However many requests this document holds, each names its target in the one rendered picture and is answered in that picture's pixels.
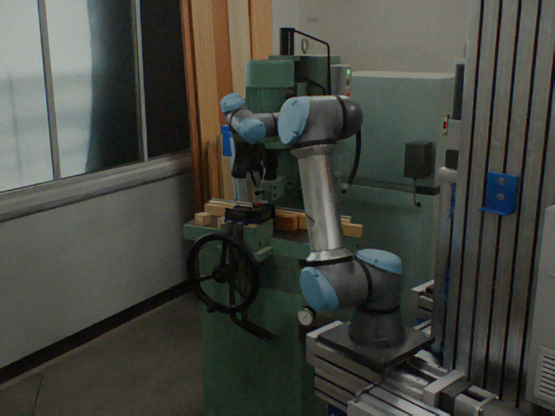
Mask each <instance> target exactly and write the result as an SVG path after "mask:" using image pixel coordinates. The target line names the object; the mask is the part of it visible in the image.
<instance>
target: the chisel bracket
mask: <svg viewBox="0 0 555 416"><path fill-rule="evenodd" d="M288 182H289V177H288V176H280V175H277V179H274V180H266V179H263V184H262V186H261V187H260V188H257V187H256V190H258V191H262V190H264V191H265V193H260V194H259V195H258V196H256V199H257V200H262V201H268V202H273V201H274V200H276V199H278V198H280V197H282V196H285V195H287V194H288V189H287V188H285V184H287V183H288Z"/></svg>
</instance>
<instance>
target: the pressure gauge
mask: <svg viewBox="0 0 555 416"><path fill-rule="evenodd" d="M305 316H306V317H305ZM304 317H305V318H304ZM297 319H298V320H299V322H300V323H301V324H303V325H306V327H307V328H310V327H311V324H312V323H313V322H314V321H315V319H316V312H315V310H313V309H312V308H311V307H310V306H308V305H307V306H304V307H302V308H301V309H299V310H298V312H297Z"/></svg>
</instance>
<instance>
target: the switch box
mask: <svg viewBox="0 0 555 416"><path fill-rule="evenodd" d="M347 70H349V74H347ZM346 75H349V78H346ZM330 76H331V96H333V95H344V96H346V95H347V93H348V92H349V93H350V97H351V87H352V65H345V64H337V65H330ZM347 79H348V80H349V85H348V86H349V88H347V89H346V87H347V84H346V82H347Z"/></svg>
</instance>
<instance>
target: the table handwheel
mask: <svg viewBox="0 0 555 416"><path fill-rule="evenodd" d="M213 240H220V241H223V244H222V254H221V264H220V265H219V266H217V267H214V268H213V270H212V274H209V275H206V276H204V277H198V278H197V277H196V273H195V259H196V255H197V252H198V250H199V249H200V247H201V246H202V245H203V244H205V243H207V242H210V241H213ZM228 243H229V244H231V245H233V246H234V247H236V248H237V249H238V250H239V251H240V252H241V253H242V254H243V256H244V258H245V259H246V260H244V263H245V266H246V265H248V264H249V269H250V272H251V278H252V282H251V288H250V291H249V294H248V295H246V294H245V293H244V292H243V291H242V290H241V289H240V288H239V287H238V286H237V285H236V284H235V282H234V281H233V280H232V279H231V278H232V276H233V273H234V272H236V271H238V269H239V268H238V258H237V259H236V260H234V262H233V263H229V264H226V251H227V244H228ZM187 276H188V279H189V281H190V284H191V286H192V289H193V290H194V292H195V293H196V295H197V297H198V298H199V299H200V300H201V301H202V302H203V303H204V304H205V305H207V306H210V305H213V304H215V303H217V302H215V301H214V300H212V299H211V298H210V297H209V296H208V295H207V294H206V293H205V292H204V291H203V289H202V288H201V287H200V285H199V283H198V282H200V281H205V280H209V279H212V278H213V279H214V280H215V281H216V282H217V283H220V284H221V283H224V282H226V281H227V282H228V283H229V284H230V285H231V286H232V287H233V288H234V289H235V290H236V291H237V292H238V293H239V294H240V295H241V296H242V297H243V298H244V300H243V301H242V302H241V303H239V304H237V305H222V304H220V307H218V309H217V310H216V311H217V312H220V313H223V314H236V313H239V312H241V311H243V310H246V309H247V308H248V307H250V306H251V305H252V304H253V302H254V300H255V298H256V297H257V294H258V293H259V285H260V275H259V268H258V265H257V263H256V260H255V258H254V256H253V254H252V253H251V252H250V250H249V249H248V248H247V247H246V245H245V244H244V243H242V242H241V241H240V240H239V239H237V238H236V237H234V236H232V235H230V234H226V233H222V232H212V233H208V234H204V235H202V236H201V237H200V238H199V239H197V240H196V241H195V242H194V244H193V245H192V246H191V248H190V250H189V253H188V256H187Z"/></svg>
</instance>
